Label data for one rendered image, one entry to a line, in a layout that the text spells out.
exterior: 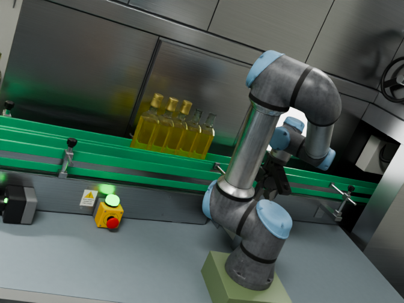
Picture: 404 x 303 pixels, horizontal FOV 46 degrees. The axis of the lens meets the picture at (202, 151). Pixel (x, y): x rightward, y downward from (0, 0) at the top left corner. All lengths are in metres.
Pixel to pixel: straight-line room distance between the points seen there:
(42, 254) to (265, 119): 0.71
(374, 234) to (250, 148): 1.16
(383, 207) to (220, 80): 0.97
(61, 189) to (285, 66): 0.78
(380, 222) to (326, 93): 1.20
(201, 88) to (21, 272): 0.95
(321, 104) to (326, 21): 0.92
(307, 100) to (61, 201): 0.82
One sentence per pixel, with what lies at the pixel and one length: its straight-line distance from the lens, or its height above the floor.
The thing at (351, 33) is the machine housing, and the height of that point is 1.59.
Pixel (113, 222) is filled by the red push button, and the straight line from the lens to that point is 1.53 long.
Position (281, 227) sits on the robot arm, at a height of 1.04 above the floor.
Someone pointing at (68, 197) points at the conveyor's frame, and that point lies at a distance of 1.56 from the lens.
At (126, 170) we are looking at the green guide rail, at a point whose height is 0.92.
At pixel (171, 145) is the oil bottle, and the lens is 1.73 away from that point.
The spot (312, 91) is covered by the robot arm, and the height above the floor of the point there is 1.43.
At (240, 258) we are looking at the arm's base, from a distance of 1.43.
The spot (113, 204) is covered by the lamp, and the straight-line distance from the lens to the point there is 1.55.
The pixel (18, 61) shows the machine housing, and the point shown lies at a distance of 1.68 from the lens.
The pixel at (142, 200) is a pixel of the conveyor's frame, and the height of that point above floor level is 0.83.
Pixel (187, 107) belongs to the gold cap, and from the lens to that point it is 1.70.
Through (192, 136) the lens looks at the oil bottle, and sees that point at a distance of 1.75.
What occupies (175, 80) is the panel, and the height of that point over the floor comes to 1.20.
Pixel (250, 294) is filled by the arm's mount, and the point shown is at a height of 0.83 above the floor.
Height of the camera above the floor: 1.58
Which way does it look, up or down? 19 degrees down
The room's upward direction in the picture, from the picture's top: 23 degrees clockwise
